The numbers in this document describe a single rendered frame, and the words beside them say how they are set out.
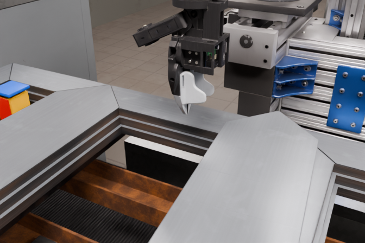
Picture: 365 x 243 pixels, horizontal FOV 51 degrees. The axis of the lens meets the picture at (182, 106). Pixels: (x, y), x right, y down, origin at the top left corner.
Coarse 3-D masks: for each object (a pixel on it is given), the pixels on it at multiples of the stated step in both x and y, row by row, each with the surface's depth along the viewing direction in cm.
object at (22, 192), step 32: (32, 96) 94; (96, 128) 78; (128, 128) 83; (160, 128) 79; (192, 128) 76; (64, 160) 70; (320, 160) 66; (0, 192) 59; (32, 192) 64; (320, 192) 59; (352, 192) 64; (0, 224) 59; (320, 224) 55
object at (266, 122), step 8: (232, 120) 78; (240, 120) 78; (248, 120) 78; (256, 120) 78; (264, 120) 78; (272, 120) 78; (280, 120) 78; (288, 120) 78; (256, 128) 75; (264, 128) 75; (272, 128) 75; (280, 128) 75; (288, 128) 75; (296, 128) 75; (304, 136) 73; (312, 136) 73
